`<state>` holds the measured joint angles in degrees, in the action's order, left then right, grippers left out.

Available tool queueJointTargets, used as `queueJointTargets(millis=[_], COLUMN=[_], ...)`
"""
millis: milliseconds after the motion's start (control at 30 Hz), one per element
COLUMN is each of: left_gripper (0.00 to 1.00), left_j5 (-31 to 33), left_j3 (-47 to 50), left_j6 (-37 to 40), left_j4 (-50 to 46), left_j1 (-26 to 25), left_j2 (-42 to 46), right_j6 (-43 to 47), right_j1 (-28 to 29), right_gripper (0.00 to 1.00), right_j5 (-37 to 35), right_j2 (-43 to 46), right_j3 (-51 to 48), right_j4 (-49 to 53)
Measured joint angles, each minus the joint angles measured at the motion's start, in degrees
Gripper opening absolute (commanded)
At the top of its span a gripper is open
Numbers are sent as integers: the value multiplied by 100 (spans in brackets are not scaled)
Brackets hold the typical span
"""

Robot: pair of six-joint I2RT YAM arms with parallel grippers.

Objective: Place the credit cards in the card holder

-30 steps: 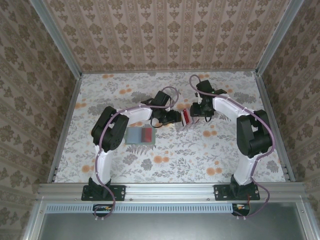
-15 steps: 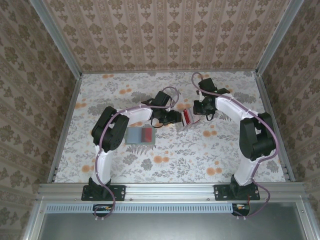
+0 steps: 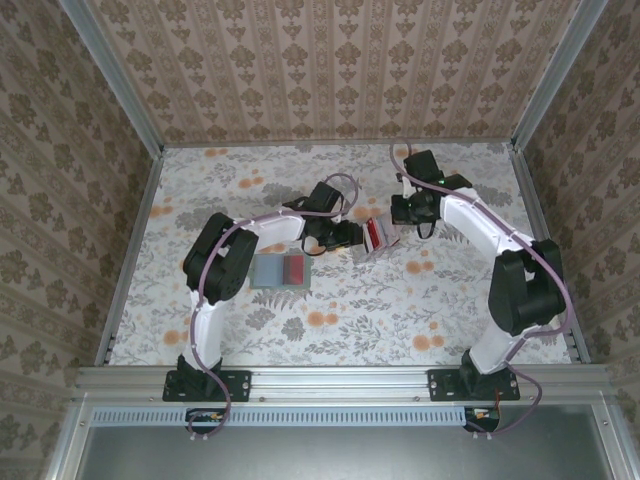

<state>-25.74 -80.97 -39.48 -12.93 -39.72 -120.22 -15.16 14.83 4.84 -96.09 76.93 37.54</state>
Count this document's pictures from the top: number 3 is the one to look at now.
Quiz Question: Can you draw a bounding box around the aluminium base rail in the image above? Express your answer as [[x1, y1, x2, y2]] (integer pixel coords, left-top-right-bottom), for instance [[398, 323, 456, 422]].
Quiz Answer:
[[74, 364, 619, 403]]

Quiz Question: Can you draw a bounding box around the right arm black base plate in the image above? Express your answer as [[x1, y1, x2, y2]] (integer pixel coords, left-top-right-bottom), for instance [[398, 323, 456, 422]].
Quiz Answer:
[[428, 368, 521, 403]]

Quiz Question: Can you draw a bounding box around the floral table sheet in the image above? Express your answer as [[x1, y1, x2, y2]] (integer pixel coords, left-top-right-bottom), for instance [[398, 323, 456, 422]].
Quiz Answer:
[[107, 142, 575, 369]]

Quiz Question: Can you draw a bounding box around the aluminium frame post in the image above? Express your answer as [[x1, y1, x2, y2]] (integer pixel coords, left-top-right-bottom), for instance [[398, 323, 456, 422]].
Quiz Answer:
[[510, 0, 609, 151], [58, 0, 166, 157]]

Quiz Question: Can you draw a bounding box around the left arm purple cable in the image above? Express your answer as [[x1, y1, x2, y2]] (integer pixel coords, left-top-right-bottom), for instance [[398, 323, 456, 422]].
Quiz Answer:
[[188, 172, 362, 444]]

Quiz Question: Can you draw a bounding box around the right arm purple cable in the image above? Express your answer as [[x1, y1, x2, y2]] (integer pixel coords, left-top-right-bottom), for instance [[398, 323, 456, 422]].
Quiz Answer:
[[389, 139, 571, 441]]

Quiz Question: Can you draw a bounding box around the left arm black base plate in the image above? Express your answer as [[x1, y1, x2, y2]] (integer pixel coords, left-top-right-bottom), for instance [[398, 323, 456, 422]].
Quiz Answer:
[[162, 368, 252, 403]]

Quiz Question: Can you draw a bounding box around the grey metal sheet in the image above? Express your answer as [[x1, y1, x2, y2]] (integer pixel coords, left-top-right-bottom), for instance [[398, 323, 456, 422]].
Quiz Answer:
[[74, 423, 616, 480]]

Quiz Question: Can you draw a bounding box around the wire connector in duct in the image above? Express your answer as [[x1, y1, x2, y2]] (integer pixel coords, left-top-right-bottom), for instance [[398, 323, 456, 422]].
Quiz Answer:
[[187, 407, 225, 426], [464, 405, 501, 431]]

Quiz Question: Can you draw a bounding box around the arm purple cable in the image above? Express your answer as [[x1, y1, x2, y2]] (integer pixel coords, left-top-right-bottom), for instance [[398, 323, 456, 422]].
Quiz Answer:
[[389, 139, 571, 441], [188, 172, 362, 444]]

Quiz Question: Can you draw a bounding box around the grey slotted cable duct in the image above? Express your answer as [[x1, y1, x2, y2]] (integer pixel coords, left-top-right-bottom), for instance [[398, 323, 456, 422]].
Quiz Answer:
[[92, 405, 501, 427]]

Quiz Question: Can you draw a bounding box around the aluminium table side rail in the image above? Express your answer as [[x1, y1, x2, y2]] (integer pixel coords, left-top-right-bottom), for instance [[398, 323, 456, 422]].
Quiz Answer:
[[512, 144, 590, 365], [93, 149, 166, 369]]

